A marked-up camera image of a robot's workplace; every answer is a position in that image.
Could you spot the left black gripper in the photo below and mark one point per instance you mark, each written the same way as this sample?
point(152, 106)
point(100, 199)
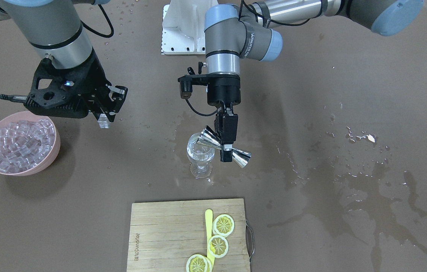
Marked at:
point(224, 90)

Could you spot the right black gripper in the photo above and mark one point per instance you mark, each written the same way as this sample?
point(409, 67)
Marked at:
point(93, 82)

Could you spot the clear ice cube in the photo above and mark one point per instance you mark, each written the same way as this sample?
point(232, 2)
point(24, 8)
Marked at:
point(103, 121)

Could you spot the steel double jigger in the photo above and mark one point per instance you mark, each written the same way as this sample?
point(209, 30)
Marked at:
point(209, 138)

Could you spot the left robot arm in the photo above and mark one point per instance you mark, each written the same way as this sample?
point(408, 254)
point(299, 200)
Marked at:
point(235, 32)

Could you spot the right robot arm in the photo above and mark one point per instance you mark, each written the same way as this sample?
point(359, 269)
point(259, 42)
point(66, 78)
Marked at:
point(53, 28)

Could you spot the clear wine glass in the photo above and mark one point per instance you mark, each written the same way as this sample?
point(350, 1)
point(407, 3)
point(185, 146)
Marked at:
point(200, 157)

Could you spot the pink bowl of ice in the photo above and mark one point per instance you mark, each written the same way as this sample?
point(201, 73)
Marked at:
point(28, 144)

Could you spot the yellow plastic stick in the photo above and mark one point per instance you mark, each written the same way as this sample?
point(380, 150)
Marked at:
point(208, 215)

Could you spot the lemon slice far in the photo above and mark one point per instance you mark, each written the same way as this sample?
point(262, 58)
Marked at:
point(223, 225)

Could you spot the lemon slice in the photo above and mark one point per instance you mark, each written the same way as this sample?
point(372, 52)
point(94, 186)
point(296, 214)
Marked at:
point(223, 225)
point(217, 246)
point(198, 263)

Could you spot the lemon slice middle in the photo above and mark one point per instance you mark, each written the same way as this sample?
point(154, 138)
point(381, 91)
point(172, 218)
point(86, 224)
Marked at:
point(217, 246)

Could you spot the bamboo cutting board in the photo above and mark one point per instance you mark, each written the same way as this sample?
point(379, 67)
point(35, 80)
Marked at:
point(163, 235)

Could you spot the lemon slice near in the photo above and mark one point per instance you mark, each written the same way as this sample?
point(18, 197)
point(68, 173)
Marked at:
point(198, 263)

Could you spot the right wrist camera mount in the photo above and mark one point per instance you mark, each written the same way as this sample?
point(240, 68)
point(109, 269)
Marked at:
point(56, 92)

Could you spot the white camera post base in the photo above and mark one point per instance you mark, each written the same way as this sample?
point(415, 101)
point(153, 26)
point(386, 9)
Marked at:
point(183, 26)

